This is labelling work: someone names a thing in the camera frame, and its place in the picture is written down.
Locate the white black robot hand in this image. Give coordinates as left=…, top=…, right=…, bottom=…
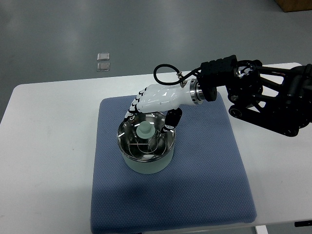
left=124, top=79, right=205, bottom=133

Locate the glass lid with green knob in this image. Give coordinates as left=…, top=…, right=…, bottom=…
left=117, top=112, right=176, bottom=161

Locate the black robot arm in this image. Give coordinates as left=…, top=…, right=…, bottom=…
left=196, top=55, right=312, bottom=137

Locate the mint green pot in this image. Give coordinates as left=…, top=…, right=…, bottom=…
left=119, top=112, right=175, bottom=175

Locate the upper metal floor plate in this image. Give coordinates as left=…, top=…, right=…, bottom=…
left=97, top=53, right=110, bottom=61

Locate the blue quilted mat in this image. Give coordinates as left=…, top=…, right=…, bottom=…
left=91, top=96, right=256, bottom=234

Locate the brown cardboard box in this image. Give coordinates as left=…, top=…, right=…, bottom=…
left=275, top=0, right=312, bottom=13

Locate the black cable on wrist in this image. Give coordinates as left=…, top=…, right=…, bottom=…
left=153, top=64, right=203, bottom=86

